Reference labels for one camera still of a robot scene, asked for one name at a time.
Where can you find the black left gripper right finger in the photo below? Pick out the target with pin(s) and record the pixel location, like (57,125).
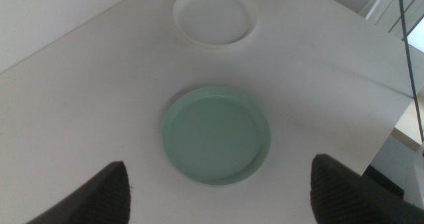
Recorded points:
(341,197)

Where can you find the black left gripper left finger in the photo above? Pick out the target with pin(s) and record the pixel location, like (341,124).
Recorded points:
(106,197)

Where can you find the pale green shallow bowl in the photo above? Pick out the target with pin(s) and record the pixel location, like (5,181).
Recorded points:
(215,136)

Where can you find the white shallow bowl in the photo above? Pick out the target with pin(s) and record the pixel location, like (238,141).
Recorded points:
(213,17)

